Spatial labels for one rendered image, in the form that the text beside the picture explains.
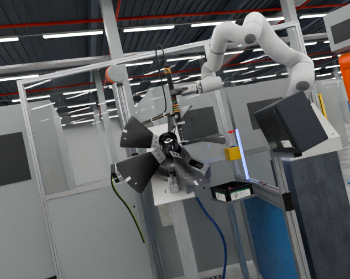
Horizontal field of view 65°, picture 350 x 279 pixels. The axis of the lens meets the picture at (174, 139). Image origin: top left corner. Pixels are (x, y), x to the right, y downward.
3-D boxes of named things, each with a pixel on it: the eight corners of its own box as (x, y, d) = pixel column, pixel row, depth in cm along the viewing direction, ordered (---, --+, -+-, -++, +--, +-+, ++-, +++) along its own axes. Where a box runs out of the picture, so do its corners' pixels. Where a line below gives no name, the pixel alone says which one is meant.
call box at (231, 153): (226, 161, 213) (223, 148, 214) (239, 159, 214) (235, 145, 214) (230, 163, 197) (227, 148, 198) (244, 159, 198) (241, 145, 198)
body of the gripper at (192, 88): (199, 91, 172) (182, 95, 172) (198, 94, 183) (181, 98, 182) (197, 79, 173) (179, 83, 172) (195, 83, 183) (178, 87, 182)
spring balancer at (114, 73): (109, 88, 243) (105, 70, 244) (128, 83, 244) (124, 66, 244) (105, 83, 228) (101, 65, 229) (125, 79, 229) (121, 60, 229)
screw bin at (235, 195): (211, 199, 166) (209, 187, 167) (235, 191, 171) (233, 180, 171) (228, 203, 146) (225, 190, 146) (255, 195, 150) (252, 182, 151)
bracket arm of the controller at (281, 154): (271, 156, 125) (269, 149, 125) (277, 154, 125) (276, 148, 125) (294, 158, 101) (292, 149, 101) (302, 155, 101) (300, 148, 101)
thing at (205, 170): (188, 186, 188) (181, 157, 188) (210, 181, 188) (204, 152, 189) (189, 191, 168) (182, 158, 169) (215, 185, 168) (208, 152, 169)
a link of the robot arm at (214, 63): (204, 37, 163) (198, 78, 187) (212, 53, 154) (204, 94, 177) (219, 36, 165) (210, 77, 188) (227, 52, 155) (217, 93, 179)
